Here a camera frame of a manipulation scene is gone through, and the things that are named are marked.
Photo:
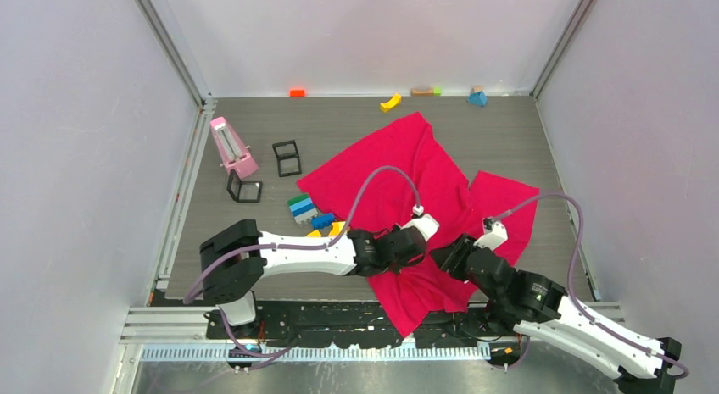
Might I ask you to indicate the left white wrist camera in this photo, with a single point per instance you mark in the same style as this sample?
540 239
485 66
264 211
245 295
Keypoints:
425 224

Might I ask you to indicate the blue triangular block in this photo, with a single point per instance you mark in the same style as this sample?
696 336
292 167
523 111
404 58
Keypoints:
477 96

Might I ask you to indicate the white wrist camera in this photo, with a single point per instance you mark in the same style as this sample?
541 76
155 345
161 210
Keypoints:
425 224
493 237

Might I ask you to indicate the yellow arch block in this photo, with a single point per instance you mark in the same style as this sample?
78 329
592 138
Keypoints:
391 103

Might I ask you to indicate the red-orange block at wall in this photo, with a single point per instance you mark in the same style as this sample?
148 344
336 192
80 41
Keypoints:
297 92

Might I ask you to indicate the green blue grey block stack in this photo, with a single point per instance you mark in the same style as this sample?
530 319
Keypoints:
302 208

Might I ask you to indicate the pink metronome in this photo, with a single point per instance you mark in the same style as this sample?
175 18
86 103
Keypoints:
235 154

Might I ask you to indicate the black open brooch case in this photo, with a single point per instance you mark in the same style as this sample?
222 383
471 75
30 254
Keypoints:
288 161

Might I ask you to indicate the black case with blue brooch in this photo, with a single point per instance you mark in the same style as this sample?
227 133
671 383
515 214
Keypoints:
243 191

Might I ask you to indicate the yellow orange stepped block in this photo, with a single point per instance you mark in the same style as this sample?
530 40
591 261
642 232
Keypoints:
337 228

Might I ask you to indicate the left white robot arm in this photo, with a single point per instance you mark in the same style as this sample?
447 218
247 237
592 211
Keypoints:
235 259

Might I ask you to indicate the brown wooden block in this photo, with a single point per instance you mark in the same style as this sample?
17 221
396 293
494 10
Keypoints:
422 91

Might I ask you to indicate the red t-shirt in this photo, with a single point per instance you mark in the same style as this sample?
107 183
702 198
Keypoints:
376 182

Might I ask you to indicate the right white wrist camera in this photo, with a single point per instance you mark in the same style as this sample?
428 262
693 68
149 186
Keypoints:
493 237

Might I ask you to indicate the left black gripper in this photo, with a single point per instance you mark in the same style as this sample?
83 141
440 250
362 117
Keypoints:
396 269

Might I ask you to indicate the blue toothed block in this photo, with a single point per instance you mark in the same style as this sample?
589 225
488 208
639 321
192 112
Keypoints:
323 221

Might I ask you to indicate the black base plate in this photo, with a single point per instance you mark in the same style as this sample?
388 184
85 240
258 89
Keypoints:
366 325

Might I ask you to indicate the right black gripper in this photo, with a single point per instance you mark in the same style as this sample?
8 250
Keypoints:
450 257

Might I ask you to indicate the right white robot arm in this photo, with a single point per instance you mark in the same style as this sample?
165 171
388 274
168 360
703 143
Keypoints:
533 305

